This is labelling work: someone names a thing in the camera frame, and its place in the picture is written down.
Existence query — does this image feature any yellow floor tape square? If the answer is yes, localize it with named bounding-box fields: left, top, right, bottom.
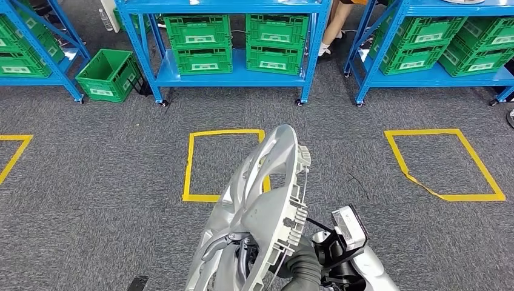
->
left=384, top=128, right=507, bottom=202
left=181, top=129, right=272, bottom=203
left=0, top=135, right=34, bottom=186

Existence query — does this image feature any black floor stand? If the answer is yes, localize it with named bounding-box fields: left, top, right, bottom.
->
left=128, top=74, right=154, bottom=97

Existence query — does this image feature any blue metal shelf rack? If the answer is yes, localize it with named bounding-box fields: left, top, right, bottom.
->
left=0, top=0, right=92, bottom=104
left=343, top=0, right=514, bottom=107
left=114, top=0, right=332, bottom=107

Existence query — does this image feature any person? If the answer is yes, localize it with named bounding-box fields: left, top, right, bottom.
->
left=317, top=0, right=368, bottom=57

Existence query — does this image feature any empty green plastic crate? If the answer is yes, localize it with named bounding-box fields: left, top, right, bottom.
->
left=75, top=48, right=142, bottom=104

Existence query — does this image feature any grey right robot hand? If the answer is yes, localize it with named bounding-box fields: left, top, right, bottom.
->
left=201, top=232, right=258, bottom=283

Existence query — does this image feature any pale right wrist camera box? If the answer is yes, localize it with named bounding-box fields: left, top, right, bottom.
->
left=331, top=204, right=369, bottom=252

